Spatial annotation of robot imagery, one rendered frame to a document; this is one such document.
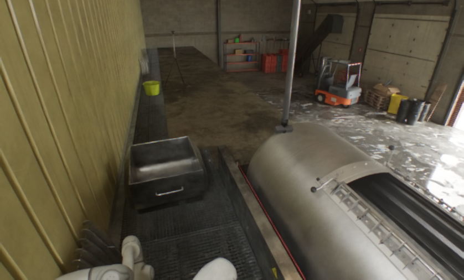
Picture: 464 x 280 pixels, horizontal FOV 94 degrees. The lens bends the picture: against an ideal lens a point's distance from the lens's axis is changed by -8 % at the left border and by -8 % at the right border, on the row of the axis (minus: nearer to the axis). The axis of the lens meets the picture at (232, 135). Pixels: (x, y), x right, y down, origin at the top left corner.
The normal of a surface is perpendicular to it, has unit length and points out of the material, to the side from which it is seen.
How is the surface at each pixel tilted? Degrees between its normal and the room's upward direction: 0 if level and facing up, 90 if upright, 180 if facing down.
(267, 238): 1
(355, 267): 50
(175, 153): 92
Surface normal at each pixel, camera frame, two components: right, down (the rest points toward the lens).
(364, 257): -0.65, -0.56
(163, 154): 0.33, 0.44
